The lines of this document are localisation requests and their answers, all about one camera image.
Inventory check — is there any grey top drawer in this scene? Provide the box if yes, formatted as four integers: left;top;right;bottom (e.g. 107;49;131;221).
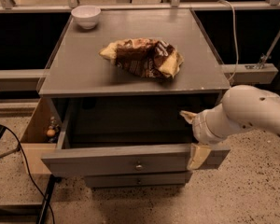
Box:
42;96;230;177

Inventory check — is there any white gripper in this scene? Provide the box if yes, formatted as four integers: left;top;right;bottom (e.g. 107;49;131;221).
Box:
179;109;223;170

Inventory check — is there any white cable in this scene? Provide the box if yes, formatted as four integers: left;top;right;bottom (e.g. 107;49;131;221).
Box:
217;0;240;82

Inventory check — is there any grey bottom drawer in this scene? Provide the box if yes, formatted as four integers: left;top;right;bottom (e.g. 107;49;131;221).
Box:
84;171;192;189

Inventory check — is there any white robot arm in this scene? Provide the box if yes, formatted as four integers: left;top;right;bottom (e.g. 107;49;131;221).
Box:
180;85;280;170

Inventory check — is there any white ceramic bowl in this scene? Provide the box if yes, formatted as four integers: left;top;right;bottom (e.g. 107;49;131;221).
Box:
71;5;101;29

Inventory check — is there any metal railing frame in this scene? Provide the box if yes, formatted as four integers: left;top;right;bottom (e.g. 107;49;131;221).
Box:
0;0;280;91

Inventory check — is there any grey drawer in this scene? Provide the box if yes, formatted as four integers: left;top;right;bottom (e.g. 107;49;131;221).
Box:
84;171;192;189
42;96;230;177

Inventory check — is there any small orange figurine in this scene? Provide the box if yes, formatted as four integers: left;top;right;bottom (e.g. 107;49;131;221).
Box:
46;117;61;143

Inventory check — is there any crumpled brown chip bag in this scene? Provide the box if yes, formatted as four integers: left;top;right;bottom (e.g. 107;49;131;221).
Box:
99;38;184;78

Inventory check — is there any grey drawer cabinet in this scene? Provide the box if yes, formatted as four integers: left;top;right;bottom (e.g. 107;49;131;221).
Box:
36;8;232;189

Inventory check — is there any black cable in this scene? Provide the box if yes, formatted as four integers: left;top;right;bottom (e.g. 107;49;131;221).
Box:
1;124;56;224

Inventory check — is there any black floor bar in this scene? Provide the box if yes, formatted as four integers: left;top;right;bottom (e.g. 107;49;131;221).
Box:
0;175;59;224

